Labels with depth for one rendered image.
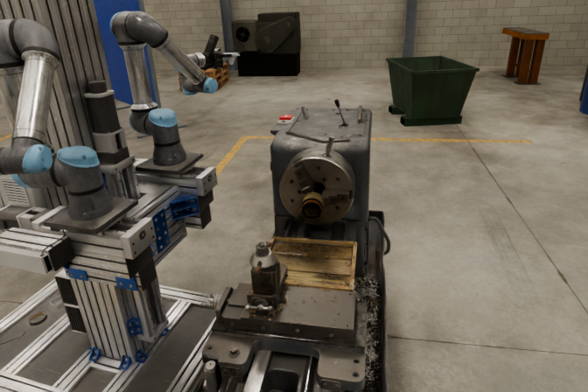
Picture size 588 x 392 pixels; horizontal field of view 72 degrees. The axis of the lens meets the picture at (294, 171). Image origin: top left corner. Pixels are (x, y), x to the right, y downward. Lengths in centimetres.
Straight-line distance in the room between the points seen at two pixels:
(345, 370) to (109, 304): 123
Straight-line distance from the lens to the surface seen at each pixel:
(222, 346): 130
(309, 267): 159
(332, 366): 124
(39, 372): 252
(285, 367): 132
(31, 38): 143
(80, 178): 152
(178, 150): 191
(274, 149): 183
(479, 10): 1179
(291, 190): 171
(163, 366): 228
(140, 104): 197
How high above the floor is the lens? 184
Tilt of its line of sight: 23 degrees down
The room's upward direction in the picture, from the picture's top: 2 degrees counter-clockwise
